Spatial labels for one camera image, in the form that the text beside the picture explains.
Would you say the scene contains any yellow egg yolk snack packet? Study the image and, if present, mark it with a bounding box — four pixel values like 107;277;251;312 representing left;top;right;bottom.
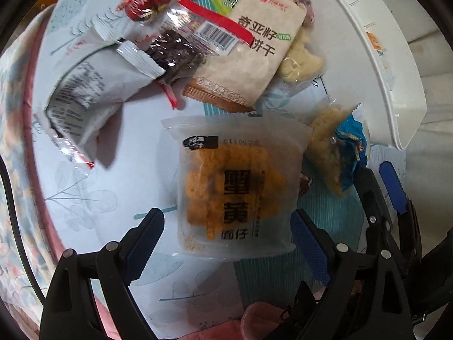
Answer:
162;114;313;260

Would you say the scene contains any beige soda cracker packet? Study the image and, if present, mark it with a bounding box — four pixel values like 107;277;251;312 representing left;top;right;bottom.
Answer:
183;0;307;113

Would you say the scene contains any blue yellow rice cracker packet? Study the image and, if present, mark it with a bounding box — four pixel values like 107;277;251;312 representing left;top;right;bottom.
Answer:
305;101;369;197

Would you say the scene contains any floral bed sheet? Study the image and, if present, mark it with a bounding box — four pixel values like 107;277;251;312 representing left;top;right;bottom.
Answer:
0;0;408;340

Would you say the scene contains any pale cookie clear packet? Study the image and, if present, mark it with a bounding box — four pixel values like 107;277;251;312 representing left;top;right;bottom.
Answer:
277;26;325;84

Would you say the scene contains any white plastic storage bin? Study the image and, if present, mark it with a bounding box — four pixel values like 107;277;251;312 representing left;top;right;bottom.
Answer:
311;0;431;151

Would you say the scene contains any grey foil snack packet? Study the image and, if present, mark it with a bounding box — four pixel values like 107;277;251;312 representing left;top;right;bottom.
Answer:
35;41;165;170

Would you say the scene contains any dark chocolate cookie packet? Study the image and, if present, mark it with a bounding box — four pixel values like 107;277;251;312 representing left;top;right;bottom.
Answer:
120;0;253;99

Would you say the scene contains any red wrapped candy packet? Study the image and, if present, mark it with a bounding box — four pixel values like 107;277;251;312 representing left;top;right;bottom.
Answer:
116;0;171;22

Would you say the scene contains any black cable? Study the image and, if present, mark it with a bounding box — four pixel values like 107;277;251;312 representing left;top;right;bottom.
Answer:
0;155;47;305

